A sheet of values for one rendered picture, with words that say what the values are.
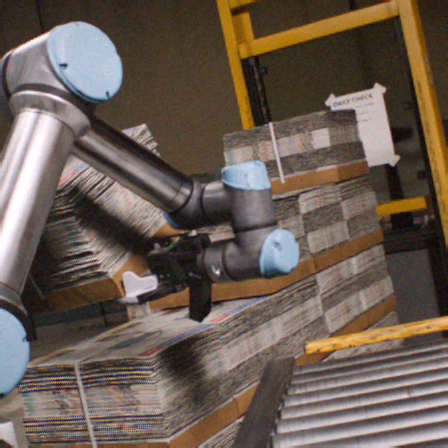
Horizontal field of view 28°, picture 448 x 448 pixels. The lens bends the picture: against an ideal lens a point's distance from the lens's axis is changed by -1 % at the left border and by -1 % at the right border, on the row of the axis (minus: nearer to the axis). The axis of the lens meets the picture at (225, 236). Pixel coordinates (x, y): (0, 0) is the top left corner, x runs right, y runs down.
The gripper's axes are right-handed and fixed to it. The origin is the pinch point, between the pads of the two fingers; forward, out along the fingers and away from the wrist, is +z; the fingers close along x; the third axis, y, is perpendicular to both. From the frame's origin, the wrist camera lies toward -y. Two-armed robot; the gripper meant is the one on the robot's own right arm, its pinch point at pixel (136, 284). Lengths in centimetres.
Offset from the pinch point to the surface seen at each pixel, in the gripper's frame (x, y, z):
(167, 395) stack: 0.5, -25.5, 6.4
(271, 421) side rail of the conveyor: 32, -7, -45
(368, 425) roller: 33, -7, -60
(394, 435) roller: 37, -5, -66
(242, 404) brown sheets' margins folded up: -22, -46, 11
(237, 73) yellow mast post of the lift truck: -176, -7, 82
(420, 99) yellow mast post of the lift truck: -175, -35, 15
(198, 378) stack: -11.2, -30.2, 8.3
